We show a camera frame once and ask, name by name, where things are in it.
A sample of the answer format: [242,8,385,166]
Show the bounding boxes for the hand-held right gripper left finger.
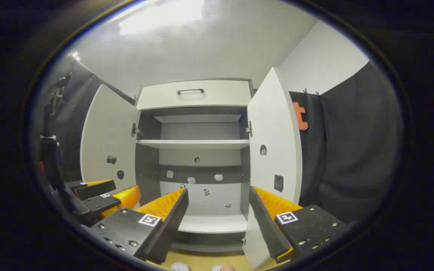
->
[89,187,189,265]

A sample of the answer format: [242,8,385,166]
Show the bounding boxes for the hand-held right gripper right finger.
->
[248,186,349,264]

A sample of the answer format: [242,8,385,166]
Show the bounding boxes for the white shoe cabinet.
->
[135,78,255,253]

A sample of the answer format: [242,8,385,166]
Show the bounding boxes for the white shoe cabinet door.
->
[242,67,303,270]
[80,84,141,207]

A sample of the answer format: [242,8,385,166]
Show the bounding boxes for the white cabinet shelf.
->
[137,139,250,150]

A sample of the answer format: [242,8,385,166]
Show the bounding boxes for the ceiling light panel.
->
[118,0,205,36]

